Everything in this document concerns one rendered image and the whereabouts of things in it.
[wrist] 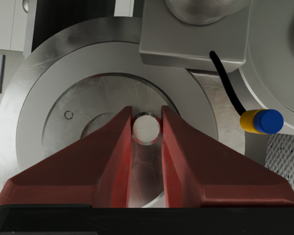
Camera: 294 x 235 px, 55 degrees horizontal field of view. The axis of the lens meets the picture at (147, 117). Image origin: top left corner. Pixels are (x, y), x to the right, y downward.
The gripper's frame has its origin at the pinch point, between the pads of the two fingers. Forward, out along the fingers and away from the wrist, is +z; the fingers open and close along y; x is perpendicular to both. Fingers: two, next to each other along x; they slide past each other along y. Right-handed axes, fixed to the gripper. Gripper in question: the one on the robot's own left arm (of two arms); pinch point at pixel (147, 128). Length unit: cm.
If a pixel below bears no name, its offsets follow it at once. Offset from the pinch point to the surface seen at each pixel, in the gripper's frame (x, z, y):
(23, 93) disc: 1.0, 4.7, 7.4
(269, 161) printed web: 19.6, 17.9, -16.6
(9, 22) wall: 83, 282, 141
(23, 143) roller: 3.0, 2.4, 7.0
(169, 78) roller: -0.2, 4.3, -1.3
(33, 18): -2.4, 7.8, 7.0
